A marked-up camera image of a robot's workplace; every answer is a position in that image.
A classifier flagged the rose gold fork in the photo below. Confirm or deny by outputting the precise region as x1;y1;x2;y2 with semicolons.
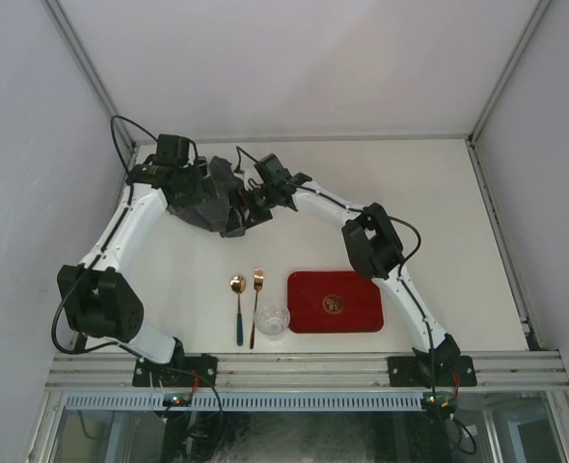
249;268;264;350

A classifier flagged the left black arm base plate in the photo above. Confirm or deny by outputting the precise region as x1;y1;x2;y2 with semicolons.
132;354;218;389

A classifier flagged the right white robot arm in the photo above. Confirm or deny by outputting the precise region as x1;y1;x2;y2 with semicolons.
228;174;461;387

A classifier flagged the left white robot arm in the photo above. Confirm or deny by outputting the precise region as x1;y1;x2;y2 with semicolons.
51;156;217;386

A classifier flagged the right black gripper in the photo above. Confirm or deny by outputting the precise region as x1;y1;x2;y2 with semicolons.
227;183;279;233

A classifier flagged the gold spoon green handle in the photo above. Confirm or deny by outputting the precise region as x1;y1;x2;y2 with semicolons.
230;275;246;347

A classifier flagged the aluminium frame post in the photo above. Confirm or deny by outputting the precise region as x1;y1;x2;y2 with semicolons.
42;0;139;153
468;0;555;145

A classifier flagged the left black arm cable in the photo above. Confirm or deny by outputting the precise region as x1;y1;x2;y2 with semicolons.
50;115;160;356

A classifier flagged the grey slotted cable duct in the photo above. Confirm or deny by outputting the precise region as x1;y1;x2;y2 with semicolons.
65;392;423;412

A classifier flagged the red rectangular tray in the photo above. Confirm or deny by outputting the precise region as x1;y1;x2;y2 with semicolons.
286;271;384;334

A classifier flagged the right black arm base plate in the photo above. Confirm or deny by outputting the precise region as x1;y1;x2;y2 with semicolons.
387;356;477;388

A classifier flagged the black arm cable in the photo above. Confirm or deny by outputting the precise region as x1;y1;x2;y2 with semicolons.
388;215;422;271
50;115;160;356

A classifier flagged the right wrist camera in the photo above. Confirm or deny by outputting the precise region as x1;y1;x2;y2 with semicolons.
255;153;291;185

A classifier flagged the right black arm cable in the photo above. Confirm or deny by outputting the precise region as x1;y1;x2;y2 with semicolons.
388;215;422;271

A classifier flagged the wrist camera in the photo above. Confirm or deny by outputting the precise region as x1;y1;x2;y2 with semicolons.
255;153;291;185
153;134;194;168

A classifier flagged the left aluminium frame post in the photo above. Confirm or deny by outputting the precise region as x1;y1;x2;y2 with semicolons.
42;0;139;153

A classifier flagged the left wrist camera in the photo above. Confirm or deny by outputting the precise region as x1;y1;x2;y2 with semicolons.
153;134;194;168

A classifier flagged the clear glass cup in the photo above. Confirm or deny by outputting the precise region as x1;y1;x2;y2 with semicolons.
254;301;290;340

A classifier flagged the right aluminium frame post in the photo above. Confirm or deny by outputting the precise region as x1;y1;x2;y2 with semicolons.
468;0;555;145

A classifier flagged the grey checked cloth napkin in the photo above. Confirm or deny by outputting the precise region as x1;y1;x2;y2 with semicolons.
167;156;243;238

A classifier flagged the aluminium front rail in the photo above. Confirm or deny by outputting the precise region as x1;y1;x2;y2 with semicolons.
45;351;569;392

